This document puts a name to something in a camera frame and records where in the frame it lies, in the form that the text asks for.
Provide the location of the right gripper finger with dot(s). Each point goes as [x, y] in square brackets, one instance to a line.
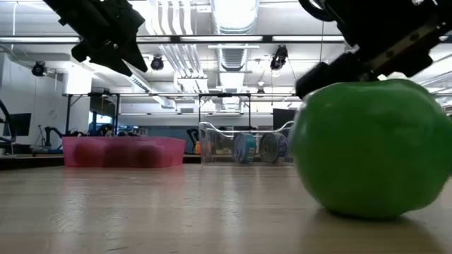
[413, 63]
[335, 72]

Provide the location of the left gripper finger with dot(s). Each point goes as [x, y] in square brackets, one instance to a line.
[132, 51]
[102, 54]

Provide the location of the green toy apple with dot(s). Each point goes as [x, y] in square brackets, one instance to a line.
[370, 151]

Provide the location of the blue label tin can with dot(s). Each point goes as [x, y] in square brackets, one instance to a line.
[273, 147]
[243, 147]

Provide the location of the purple toy grapes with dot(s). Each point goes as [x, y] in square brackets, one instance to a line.
[114, 155]

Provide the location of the black ceiling spotlight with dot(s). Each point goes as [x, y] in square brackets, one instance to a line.
[39, 68]
[157, 63]
[279, 56]

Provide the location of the black computer monitor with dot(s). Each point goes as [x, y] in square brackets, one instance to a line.
[282, 118]
[19, 124]

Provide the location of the black overhead light bar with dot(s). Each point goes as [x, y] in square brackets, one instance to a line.
[212, 39]

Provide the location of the pink plastic tray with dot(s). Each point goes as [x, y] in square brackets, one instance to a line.
[123, 144]

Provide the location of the clear plastic bin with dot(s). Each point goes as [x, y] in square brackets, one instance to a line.
[219, 151]

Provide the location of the black metal stand frame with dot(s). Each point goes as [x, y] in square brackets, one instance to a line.
[116, 113]

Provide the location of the silver ceiling duct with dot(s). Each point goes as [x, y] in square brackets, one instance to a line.
[234, 21]

